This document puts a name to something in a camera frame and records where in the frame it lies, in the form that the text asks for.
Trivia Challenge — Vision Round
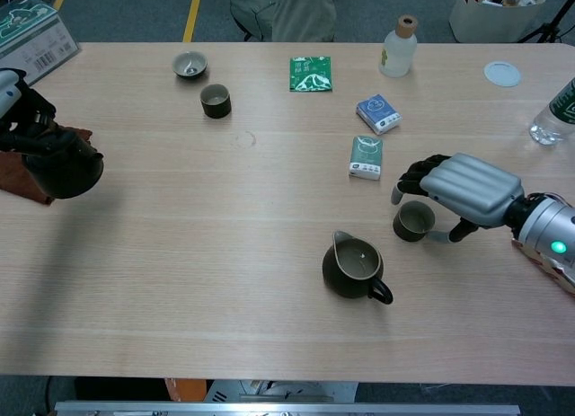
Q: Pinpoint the dark green teapot with handle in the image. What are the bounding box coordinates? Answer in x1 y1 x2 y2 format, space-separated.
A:
20 126 105 200

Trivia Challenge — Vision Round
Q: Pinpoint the white storage bin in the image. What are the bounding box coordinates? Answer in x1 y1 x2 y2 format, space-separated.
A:
448 0 547 44

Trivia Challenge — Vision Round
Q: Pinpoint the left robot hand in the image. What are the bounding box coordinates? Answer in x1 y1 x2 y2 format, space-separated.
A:
0 78 59 155

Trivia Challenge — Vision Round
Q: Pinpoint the frosted bottle with wooden cap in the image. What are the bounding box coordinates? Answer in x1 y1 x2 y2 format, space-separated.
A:
378 14 419 79

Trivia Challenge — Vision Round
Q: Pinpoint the person in grey trousers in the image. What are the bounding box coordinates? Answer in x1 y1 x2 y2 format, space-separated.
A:
223 0 337 43

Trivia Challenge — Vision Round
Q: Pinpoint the clear bottle with green label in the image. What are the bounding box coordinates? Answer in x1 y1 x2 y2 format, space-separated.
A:
528 77 575 146

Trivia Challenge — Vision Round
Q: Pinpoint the blue tissue pack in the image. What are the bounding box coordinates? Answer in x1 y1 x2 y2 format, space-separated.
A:
356 93 403 136

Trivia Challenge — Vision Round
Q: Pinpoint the dark pitcher with handle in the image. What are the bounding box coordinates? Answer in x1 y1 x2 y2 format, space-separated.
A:
321 230 394 305

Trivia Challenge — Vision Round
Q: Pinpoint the grey shallow tea bowl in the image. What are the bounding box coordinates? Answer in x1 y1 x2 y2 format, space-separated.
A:
172 50 210 80

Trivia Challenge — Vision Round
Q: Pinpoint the aluminium rail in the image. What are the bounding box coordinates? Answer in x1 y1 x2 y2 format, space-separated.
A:
53 400 521 416

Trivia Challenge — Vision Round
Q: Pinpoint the dark cylindrical teacup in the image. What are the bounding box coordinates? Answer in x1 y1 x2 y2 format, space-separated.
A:
199 83 233 119
393 200 436 243

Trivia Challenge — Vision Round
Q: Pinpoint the green tissue pack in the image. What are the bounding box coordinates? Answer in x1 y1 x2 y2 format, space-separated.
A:
348 135 385 181

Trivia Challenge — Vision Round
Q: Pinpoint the brown folded cloth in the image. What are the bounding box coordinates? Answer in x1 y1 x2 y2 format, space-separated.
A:
0 127 94 207

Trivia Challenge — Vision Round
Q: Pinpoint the white round table grommet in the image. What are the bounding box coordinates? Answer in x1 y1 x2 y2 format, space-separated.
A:
483 60 522 88

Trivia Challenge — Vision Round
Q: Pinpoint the orange object under table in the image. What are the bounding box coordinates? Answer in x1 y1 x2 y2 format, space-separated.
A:
164 377 208 403

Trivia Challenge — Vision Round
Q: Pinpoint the silver foil snack bag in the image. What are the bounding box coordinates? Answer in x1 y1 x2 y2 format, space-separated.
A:
510 238 575 299

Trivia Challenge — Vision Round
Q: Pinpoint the green tea packet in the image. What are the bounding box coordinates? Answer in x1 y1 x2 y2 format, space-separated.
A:
288 56 334 93

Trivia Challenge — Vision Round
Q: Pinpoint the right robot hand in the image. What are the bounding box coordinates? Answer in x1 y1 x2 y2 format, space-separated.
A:
390 153 526 244

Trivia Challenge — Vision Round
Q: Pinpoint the white robot base unit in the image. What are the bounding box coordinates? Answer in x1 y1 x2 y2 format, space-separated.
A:
204 379 359 403

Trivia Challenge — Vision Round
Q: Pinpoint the green printed cardboard box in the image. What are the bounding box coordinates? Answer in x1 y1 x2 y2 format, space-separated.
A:
0 0 83 108

